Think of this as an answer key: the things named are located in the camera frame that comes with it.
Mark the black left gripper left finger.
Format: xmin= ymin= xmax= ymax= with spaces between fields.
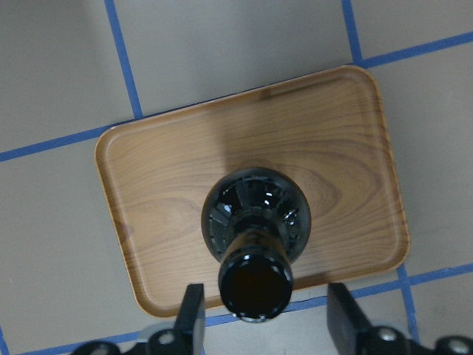
xmin=174 ymin=283 xmax=205 ymax=355

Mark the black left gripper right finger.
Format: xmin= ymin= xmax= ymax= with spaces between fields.
xmin=327 ymin=283 xmax=372 ymax=355

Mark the dark wine bottle carried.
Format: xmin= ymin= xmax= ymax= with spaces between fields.
xmin=201 ymin=167 xmax=311 ymax=323

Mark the wooden tray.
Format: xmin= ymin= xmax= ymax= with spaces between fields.
xmin=95 ymin=66 xmax=410 ymax=317

